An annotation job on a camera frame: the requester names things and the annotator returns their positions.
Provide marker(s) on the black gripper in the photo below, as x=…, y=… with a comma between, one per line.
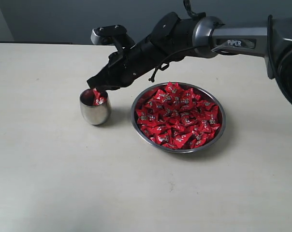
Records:
x=129, y=62

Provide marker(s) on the red candy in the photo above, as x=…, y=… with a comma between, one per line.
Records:
x=99, y=97
x=181, y=141
x=212, y=115
x=143, y=117
x=173, y=88

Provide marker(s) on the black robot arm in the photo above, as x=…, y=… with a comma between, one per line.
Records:
x=202, y=36

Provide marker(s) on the stainless steel cup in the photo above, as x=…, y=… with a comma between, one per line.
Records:
x=94, y=115

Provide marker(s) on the stainless steel plate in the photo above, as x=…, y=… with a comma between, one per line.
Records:
x=171, y=115

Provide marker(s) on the red wrapped candy top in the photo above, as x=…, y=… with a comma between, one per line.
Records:
x=173, y=88

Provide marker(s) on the red wrapped candy front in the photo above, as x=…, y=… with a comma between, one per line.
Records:
x=181, y=141

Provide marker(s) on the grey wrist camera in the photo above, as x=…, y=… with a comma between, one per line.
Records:
x=105, y=35

